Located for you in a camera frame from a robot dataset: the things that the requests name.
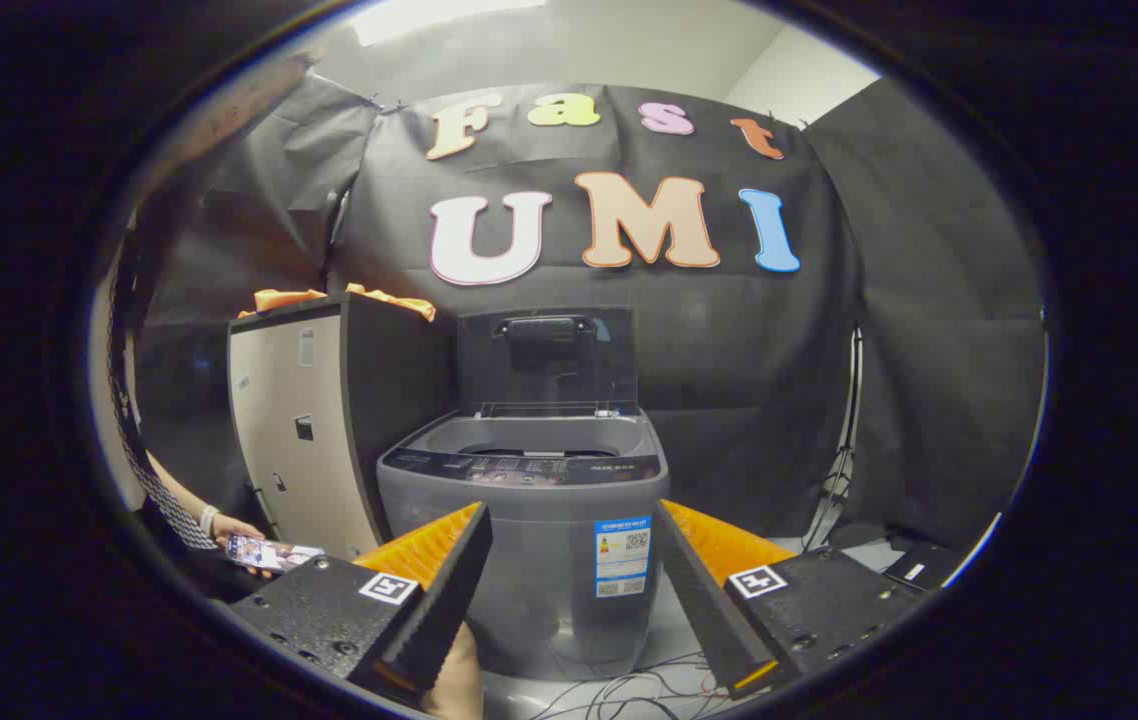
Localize metal tripod stand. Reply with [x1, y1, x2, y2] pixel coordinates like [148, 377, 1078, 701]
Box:
[801, 325, 867, 553]

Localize orange shirt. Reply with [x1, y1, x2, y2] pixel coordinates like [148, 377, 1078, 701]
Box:
[239, 283, 438, 323]

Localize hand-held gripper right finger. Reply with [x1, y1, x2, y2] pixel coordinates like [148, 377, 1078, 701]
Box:
[651, 498, 930, 701]

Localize dark washing machine lid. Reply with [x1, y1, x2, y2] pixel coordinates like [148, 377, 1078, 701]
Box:
[456, 307, 642, 417]

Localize black case on floor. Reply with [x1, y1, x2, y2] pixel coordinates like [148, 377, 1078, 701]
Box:
[829, 520, 982, 593]

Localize loose floor cables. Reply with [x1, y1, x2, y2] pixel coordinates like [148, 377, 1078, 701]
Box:
[527, 650, 735, 720]

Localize black backdrop cloth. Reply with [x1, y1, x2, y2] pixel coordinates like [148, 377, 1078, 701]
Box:
[134, 75, 1048, 553]

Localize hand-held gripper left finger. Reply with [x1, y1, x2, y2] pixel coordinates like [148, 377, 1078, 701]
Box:
[229, 500, 495, 706]

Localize thin backdrop support pole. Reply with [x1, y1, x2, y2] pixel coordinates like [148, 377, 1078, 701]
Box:
[325, 188, 352, 293]

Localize grey washing machine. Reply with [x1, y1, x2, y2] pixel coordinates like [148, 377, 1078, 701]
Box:
[376, 403, 671, 683]

